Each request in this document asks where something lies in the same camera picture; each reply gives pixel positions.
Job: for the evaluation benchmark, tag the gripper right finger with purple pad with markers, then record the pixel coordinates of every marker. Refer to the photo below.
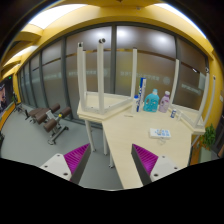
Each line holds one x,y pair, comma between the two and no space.
151,167

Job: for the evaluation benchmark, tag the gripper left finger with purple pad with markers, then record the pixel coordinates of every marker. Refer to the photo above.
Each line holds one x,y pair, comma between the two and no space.
69,166

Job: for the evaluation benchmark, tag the light wood table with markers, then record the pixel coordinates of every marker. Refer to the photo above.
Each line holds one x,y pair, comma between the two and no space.
122,129

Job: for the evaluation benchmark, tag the white power strip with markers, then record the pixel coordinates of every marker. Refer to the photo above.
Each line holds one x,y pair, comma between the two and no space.
159,133

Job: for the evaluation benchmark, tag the brown exercise bench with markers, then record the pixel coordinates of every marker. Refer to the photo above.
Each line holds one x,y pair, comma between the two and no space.
51,123

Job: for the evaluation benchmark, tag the small blue white can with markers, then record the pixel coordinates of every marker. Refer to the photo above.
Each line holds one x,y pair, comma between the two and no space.
173,113

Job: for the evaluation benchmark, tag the purple detergent bottle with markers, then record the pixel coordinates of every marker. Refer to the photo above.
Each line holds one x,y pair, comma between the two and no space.
164,103

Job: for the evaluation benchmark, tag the upturned white table left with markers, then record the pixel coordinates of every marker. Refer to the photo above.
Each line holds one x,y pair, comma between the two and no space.
100,102

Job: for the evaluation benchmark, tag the upturned white table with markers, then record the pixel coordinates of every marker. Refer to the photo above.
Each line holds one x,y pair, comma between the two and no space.
100,102
192,94

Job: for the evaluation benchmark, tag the green potted plant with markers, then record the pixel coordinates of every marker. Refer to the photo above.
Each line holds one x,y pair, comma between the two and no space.
207,140

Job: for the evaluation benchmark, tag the blue detergent bottle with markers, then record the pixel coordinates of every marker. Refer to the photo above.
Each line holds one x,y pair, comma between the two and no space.
151,102

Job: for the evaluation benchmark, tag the upturned white table right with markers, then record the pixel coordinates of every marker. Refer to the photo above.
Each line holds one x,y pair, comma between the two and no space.
192,94

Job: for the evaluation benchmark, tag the small white blue bottle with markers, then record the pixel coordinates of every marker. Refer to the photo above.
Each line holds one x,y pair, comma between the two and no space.
134,104

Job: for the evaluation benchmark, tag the tall blue white tube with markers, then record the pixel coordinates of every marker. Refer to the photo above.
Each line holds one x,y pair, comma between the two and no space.
141,92

